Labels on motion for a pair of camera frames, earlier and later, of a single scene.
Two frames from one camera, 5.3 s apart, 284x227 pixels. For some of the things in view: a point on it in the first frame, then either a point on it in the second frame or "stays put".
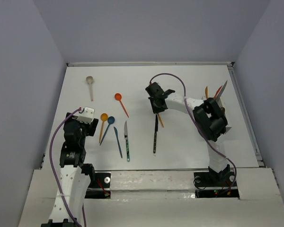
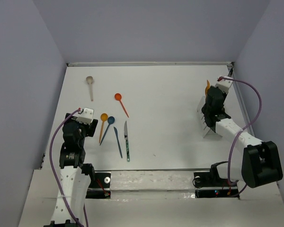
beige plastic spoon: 90,79 stays put
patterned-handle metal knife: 126,138 stays put
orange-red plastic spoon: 118,97 stays put
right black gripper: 155,109 to 224,94
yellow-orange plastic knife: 160,119 to 207,88
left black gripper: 90,127 stays put
